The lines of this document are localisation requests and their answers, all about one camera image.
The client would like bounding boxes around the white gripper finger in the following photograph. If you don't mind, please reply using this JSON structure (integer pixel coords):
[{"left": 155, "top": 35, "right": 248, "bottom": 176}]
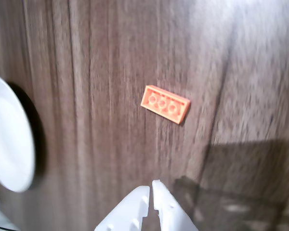
[
  {"left": 152, "top": 180, "right": 198, "bottom": 231},
  {"left": 94, "top": 185, "right": 151, "bottom": 231}
]

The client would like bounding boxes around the orange lego block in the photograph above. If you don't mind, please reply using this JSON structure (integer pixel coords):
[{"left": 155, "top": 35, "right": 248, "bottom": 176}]
[{"left": 140, "top": 85, "right": 191, "bottom": 126}]

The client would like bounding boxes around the white round plate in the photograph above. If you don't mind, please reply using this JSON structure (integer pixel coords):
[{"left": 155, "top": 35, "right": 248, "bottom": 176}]
[{"left": 0, "top": 72, "right": 37, "bottom": 193}]

